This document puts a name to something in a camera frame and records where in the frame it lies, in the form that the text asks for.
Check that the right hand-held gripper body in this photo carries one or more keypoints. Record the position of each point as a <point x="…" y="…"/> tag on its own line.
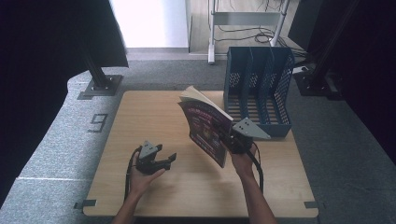
<point x="244" y="137"/>

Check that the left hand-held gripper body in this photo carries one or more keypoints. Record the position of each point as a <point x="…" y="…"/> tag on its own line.
<point x="147" y="161"/>

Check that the purple cover book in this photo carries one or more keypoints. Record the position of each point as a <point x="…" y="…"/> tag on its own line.
<point x="205" y="124"/>

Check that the blue plastic file rack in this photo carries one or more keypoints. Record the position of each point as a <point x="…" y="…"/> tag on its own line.
<point x="257" y="102"/>

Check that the person's left hand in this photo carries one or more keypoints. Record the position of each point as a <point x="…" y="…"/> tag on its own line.
<point x="142" y="182"/>

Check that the person's right hand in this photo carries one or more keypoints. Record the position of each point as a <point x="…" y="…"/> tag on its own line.
<point x="243" y="161"/>

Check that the white power strip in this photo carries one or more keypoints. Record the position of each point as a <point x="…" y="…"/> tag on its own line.
<point x="300" y="69"/>

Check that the black metal stand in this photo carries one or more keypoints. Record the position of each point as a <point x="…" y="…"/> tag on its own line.
<point x="314" y="81"/>
<point x="100" y="81"/>

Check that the black curtain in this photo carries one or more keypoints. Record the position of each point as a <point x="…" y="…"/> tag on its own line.
<point x="37" y="62"/>
<point x="370" y="81"/>

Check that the grey metal table bracket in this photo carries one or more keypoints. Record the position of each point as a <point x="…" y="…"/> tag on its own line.
<point x="85" y="203"/>
<point x="312" y="204"/>

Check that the white metal stand frame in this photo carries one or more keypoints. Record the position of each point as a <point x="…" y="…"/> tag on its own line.
<point x="243" y="18"/>

